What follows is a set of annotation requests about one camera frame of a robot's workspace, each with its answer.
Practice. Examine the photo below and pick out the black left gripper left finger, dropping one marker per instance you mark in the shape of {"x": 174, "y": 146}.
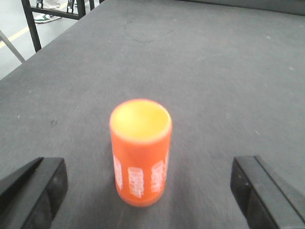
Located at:
{"x": 31, "y": 196}

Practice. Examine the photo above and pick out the orange cylindrical capacitor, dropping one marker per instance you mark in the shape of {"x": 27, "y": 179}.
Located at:
{"x": 141, "y": 131}

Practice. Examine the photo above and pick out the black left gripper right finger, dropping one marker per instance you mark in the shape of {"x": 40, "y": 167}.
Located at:
{"x": 265, "y": 199}

